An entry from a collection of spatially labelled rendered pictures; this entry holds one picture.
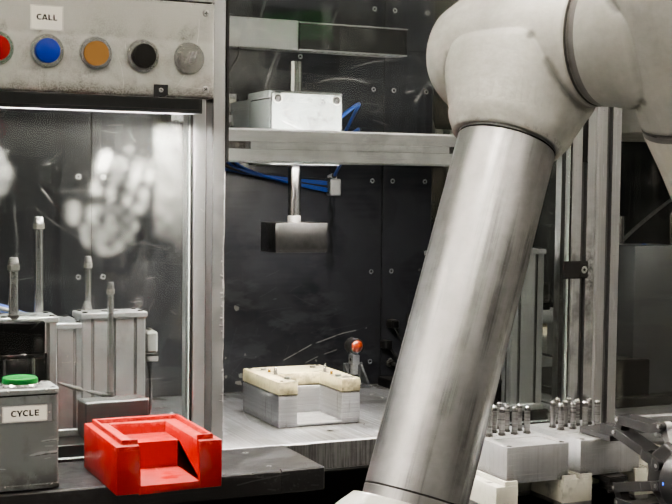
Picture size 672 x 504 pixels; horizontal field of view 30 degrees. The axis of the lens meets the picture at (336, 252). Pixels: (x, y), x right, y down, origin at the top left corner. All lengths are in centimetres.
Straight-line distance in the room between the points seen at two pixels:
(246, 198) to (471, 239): 96
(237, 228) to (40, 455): 75
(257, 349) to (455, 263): 98
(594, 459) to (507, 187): 59
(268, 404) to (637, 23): 90
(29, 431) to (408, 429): 49
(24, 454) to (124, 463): 12
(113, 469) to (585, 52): 69
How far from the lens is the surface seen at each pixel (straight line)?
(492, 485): 164
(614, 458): 174
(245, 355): 214
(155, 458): 154
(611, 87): 123
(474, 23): 129
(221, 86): 165
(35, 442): 148
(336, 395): 187
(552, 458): 168
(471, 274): 120
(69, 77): 159
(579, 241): 191
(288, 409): 183
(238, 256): 212
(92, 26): 160
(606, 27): 121
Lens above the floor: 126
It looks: 3 degrees down
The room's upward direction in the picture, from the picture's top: 1 degrees clockwise
